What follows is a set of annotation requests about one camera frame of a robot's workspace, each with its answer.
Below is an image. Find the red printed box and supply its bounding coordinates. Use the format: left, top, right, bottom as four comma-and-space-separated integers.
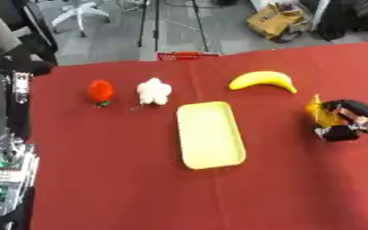
155, 50, 222, 62

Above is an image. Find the black tripod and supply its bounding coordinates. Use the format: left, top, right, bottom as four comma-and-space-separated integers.
135, 0, 211, 53

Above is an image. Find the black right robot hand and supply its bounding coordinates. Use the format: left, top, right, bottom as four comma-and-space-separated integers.
312, 99, 368, 143

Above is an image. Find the white office chair base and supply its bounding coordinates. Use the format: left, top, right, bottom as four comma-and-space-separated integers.
48, 0, 114, 39

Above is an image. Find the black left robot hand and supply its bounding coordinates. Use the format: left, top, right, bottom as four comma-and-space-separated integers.
0, 55, 56, 141

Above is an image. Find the black bag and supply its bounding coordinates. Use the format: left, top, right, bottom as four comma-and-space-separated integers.
311, 0, 368, 42

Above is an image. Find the pale yellow tray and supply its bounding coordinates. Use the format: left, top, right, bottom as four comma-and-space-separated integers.
174, 101, 249, 171

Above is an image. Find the tan cardboard box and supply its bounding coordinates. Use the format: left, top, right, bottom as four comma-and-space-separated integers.
245, 2, 309, 42

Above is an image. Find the red toy fruit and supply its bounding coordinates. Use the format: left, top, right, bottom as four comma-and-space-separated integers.
86, 79, 115, 108

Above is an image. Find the yellow toy banana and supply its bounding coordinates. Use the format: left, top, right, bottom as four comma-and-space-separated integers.
226, 70, 301, 94

